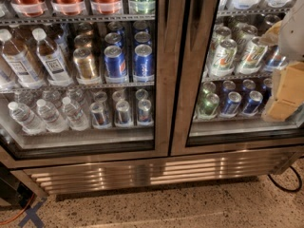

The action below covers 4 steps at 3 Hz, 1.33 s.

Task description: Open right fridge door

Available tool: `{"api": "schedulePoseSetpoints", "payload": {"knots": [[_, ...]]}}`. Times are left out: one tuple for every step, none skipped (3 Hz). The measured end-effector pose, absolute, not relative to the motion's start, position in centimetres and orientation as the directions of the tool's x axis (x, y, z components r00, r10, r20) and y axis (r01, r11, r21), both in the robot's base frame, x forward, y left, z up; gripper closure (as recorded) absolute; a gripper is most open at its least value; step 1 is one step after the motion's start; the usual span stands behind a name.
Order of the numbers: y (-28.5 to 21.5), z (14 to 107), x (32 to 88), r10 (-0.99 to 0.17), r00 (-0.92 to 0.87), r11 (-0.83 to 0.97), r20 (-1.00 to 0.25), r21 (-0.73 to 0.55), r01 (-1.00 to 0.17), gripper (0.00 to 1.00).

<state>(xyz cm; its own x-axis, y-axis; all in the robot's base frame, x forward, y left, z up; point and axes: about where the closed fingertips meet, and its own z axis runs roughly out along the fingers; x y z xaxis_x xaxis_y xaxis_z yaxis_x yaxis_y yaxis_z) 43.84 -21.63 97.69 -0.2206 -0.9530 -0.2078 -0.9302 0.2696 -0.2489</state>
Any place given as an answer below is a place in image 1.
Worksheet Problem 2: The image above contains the right lower blue can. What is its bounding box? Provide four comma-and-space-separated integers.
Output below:
241, 90, 263, 116

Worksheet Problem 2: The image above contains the left red bull can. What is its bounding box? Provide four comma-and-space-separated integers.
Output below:
90, 102, 112, 129

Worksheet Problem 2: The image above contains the red bull can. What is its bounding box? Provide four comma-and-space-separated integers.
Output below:
137, 99, 153, 125
115, 100, 134, 127
90, 102, 112, 129

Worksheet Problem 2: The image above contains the blue pepsi can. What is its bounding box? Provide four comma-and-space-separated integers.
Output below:
133, 44, 154, 82
104, 46, 128, 84

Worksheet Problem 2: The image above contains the blue tape cross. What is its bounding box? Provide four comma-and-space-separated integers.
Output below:
18, 198, 47, 228

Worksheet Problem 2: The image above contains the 7up can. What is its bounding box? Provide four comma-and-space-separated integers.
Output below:
208, 39, 238, 77
235, 36, 268, 75

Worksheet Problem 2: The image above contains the glass fridge door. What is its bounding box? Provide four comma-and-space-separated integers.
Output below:
1, 0, 175, 169
172, 0, 304, 158

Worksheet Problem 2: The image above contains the black floor cable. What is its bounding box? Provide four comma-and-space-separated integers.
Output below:
267, 164, 303, 194

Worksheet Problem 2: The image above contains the water bottle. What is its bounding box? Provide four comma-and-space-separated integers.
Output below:
8, 102, 46, 135
36, 99, 68, 133
62, 97, 89, 131

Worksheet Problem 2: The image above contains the right 7up can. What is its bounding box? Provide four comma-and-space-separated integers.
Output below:
235, 36, 268, 75

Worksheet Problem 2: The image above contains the stainless steel display fridge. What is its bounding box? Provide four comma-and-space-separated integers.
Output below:
0, 0, 302, 197

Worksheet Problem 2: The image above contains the orange floor cable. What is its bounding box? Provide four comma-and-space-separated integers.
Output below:
0, 192, 36, 226

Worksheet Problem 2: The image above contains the front left tea bottle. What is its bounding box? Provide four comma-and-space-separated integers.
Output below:
0, 28, 46, 88

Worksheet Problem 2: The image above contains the right water bottle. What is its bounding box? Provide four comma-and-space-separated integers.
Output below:
62, 97, 89, 131

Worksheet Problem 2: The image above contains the middle water bottle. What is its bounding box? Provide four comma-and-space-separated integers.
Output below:
36, 99, 68, 133

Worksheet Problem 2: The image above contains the left lower blue can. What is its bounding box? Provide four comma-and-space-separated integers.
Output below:
219, 91, 242, 118

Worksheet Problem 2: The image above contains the middle red bull can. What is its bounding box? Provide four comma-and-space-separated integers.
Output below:
115, 100, 134, 127

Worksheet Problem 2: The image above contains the tea bottle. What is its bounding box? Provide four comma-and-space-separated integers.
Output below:
0, 28, 46, 88
32, 28, 72, 86

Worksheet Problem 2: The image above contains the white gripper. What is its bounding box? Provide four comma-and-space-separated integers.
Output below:
260, 0, 304, 122

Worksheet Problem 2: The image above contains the right red bull can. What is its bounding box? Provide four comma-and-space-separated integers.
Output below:
137, 99, 153, 125

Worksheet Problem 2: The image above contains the left water bottle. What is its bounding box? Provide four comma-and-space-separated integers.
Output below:
8, 102, 46, 135

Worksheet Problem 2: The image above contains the left 7up can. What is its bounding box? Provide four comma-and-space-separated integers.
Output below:
208, 39, 238, 77

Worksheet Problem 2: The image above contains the front right tea bottle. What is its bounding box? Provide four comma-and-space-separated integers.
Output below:
32, 28, 72, 86

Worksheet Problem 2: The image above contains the gold can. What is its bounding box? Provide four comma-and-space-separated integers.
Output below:
73, 47, 102, 86

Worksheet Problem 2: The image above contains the left blue pepsi can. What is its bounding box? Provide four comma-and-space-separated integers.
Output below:
104, 46, 128, 84

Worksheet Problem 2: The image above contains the right blue pepsi can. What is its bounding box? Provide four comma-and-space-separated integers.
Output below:
133, 44, 154, 82

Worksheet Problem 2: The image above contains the green can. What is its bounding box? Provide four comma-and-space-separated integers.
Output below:
197, 93, 219, 119

